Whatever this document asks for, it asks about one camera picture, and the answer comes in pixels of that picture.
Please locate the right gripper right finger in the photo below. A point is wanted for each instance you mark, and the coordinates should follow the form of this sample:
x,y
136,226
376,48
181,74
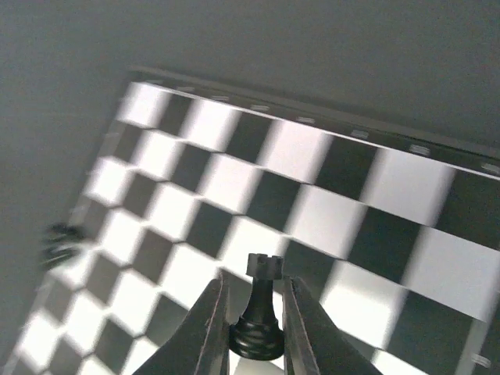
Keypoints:
x,y
313,345

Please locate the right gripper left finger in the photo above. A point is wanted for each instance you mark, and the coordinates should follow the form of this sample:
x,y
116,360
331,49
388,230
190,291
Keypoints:
x,y
200,345

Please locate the black rook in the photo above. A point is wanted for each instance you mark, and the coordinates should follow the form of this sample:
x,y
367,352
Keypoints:
x,y
256,335

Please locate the black and white chessboard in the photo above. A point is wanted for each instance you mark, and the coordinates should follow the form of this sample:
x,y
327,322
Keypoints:
x,y
396,238

